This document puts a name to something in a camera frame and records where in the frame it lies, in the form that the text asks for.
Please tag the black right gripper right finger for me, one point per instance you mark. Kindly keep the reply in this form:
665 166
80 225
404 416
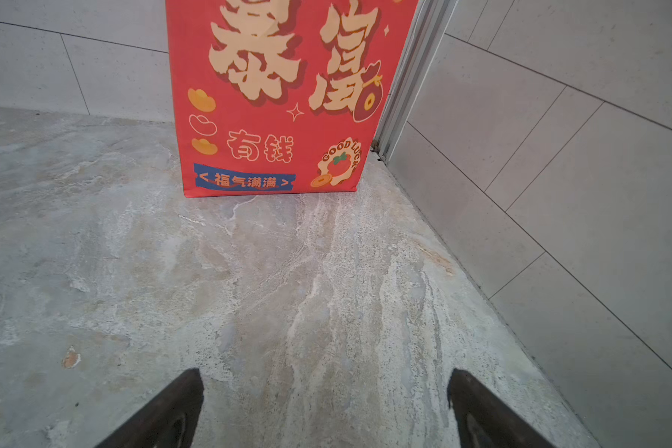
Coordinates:
484 420

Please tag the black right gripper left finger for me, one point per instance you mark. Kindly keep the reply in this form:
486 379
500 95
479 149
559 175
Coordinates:
170 419

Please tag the red paper gift bag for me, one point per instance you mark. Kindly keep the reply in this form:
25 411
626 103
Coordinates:
275 97

